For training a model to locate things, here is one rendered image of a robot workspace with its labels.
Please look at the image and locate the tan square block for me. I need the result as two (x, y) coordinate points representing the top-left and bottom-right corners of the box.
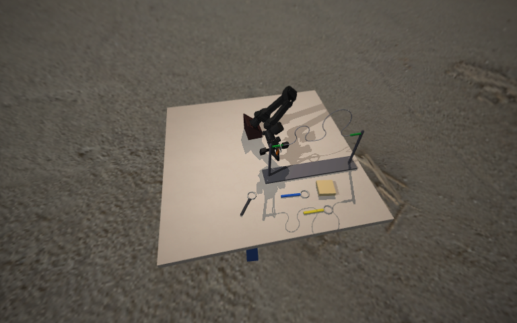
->
(316, 180), (336, 196)

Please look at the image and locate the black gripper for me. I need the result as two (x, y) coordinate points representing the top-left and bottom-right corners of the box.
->
(259, 137), (289, 161)

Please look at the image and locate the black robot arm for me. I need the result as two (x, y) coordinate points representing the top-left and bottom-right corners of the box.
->
(249, 85), (297, 146)

